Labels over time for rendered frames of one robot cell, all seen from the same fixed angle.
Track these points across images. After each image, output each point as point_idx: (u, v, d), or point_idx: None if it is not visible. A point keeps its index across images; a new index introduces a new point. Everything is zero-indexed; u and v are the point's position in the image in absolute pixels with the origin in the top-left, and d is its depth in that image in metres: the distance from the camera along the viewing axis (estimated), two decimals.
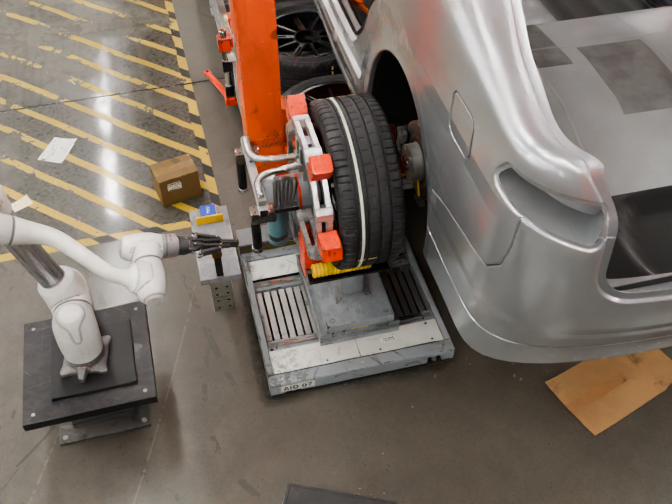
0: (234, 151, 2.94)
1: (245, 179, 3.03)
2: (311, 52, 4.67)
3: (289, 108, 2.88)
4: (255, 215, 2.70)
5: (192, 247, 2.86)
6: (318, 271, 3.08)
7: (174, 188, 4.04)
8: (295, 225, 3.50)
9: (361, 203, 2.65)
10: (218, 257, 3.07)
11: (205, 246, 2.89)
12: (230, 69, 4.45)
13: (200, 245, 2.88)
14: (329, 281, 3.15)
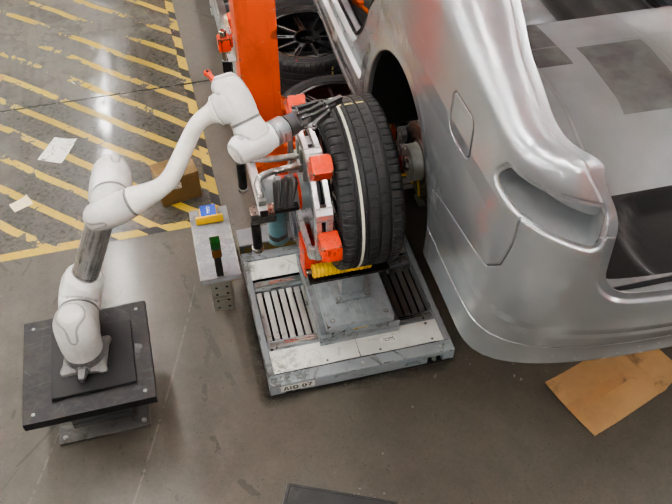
0: None
1: (245, 179, 3.03)
2: (311, 52, 4.67)
3: (289, 108, 2.88)
4: (255, 215, 2.70)
5: None
6: (318, 271, 3.08)
7: (174, 188, 4.04)
8: (295, 225, 3.50)
9: (363, 234, 2.71)
10: (218, 257, 3.07)
11: (307, 113, 2.59)
12: (230, 69, 4.45)
13: None
14: (329, 281, 3.15)
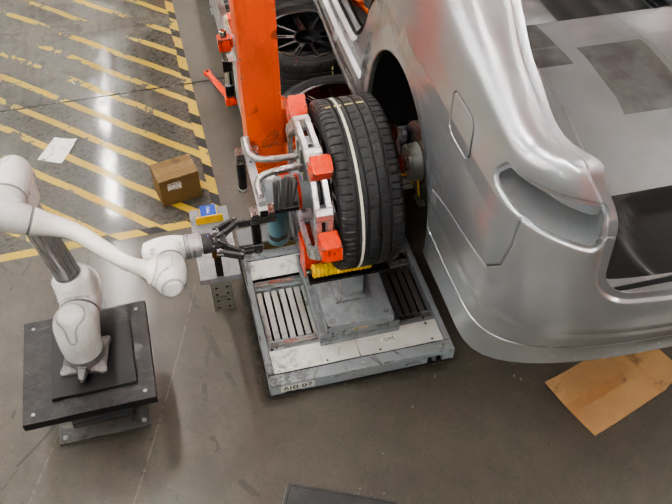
0: (234, 151, 2.94)
1: (245, 179, 3.03)
2: (311, 52, 4.67)
3: (289, 108, 2.88)
4: (255, 215, 2.70)
5: None
6: (318, 271, 3.08)
7: (174, 188, 4.04)
8: (295, 225, 3.50)
9: (363, 234, 2.71)
10: (218, 257, 3.07)
11: (224, 233, 2.81)
12: (230, 69, 4.45)
13: None
14: (329, 281, 3.15)
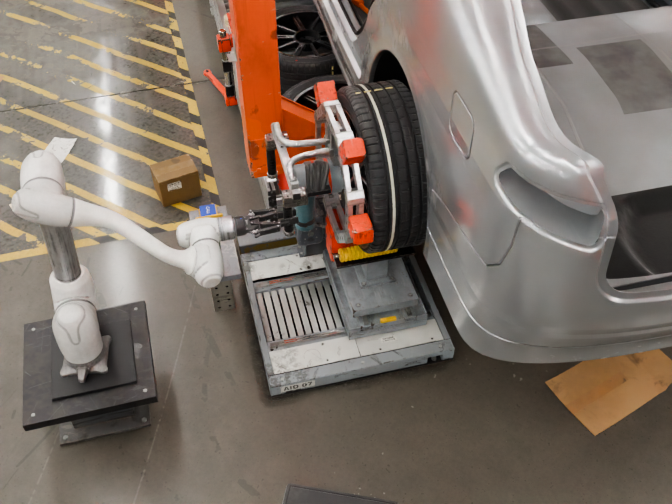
0: (265, 137, 3.00)
1: (274, 165, 3.09)
2: (311, 52, 4.67)
3: (319, 94, 2.94)
4: (288, 198, 2.76)
5: None
6: (346, 255, 3.14)
7: (174, 188, 4.04)
8: (295, 225, 3.50)
9: (393, 217, 2.77)
10: None
11: (260, 218, 2.87)
12: (230, 69, 4.45)
13: None
14: (356, 265, 3.21)
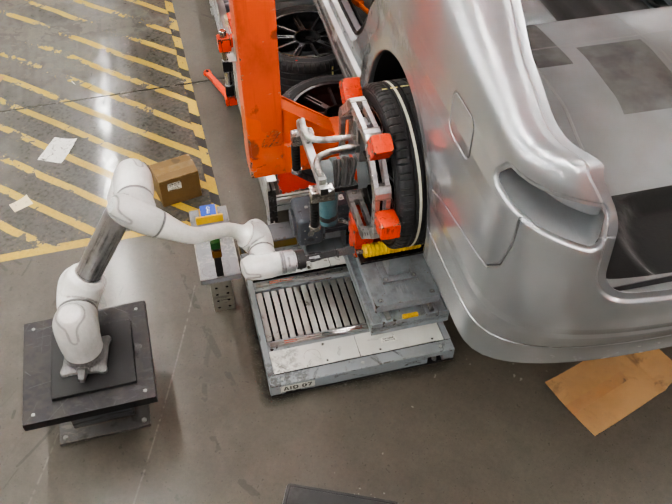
0: (290, 133, 3.02)
1: (299, 161, 3.11)
2: (311, 52, 4.67)
3: (345, 91, 2.96)
4: (315, 194, 2.77)
5: None
6: (370, 251, 3.15)
7: (174, 188, 4.04)
8: (295, 225, 3.50)
9: (420, 212, 2.78)
10: (218, 257, 3.07)
11: None
12: (230, 69, 4.45)
13: None
14: (379, 261, 3.22)
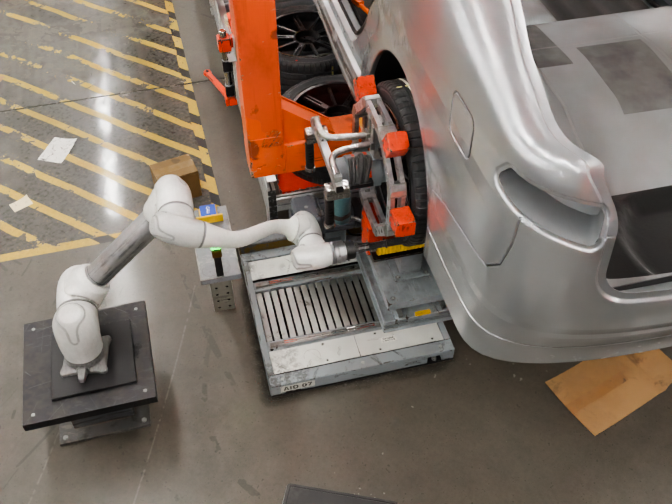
0: (305, 131, 3.03)
1: (313, 159, 3.12)
2: (311, 52, 4.67)
3: (359, 88, 2.97)
4: (331, 191, 2.78)
5: None
6: (383, 248, 3.16)
7: None
8: None
9: None
10: (218, 257, 3.07)
11: None
12: (230, 69, 4.45)
13: None
14: (392, 258, 3.23)
